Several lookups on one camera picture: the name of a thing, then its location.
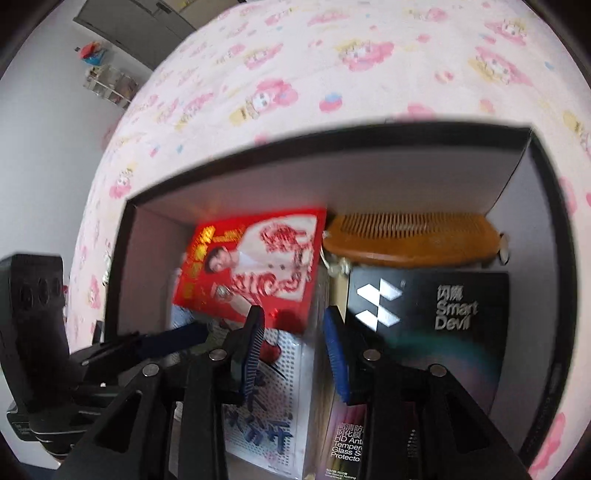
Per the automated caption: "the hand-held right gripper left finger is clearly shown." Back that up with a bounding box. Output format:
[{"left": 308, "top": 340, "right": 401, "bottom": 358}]
[{"left": 55, "top": 305, "right": 266, "bottom": 480}]

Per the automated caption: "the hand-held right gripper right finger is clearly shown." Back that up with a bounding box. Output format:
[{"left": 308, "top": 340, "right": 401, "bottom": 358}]
[{"left": 322, "top": 305, "right": 532, "bottom": 480}]

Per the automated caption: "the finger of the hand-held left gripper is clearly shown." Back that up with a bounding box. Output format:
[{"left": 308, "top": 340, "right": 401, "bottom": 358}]
[{"left": 83, "top": 320, "right": 209, "bottom": 368}]

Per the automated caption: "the cartoon printed bead kit packet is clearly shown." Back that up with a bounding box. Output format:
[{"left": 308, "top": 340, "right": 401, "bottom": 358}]
[{"left": 173, "top": 305, "right": 319, "bottom": 480}]

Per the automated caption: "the red envelope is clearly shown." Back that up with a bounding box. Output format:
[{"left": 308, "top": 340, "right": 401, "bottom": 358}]
[{"left": 172, "top": 208, "right": 328, "bottom": 333}]

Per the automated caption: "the black screen protector box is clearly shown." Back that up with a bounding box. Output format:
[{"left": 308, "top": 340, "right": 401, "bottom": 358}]
[{"left": 318, "top": 268, "right": 511, "bottom": 480}]

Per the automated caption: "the wooden comb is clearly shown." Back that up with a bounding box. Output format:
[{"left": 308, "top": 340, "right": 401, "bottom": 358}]
[{"left": 321, "top": 211, "right": 506, "bottom": 268}]

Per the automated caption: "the dark grey container box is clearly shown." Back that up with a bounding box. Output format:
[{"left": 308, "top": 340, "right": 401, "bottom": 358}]
[{"left": 104, "top": 122, "right": 578, "bottom": 480}]

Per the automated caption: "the clear shelf with toy figures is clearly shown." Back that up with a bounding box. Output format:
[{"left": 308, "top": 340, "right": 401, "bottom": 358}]
[{"left": 81, "top": 41, "right": 139, "bottom": 110}]

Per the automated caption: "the pink printed blanket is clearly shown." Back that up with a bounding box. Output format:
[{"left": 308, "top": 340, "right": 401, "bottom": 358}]
[{"left": 65, "top": 0, "right": 591, "bottom": 480}]

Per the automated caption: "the dark grey cabinet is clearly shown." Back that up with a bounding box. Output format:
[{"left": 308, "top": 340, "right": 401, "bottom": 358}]
[{"left": 74, "top": 0, "right": 199, "bottom": 70}]

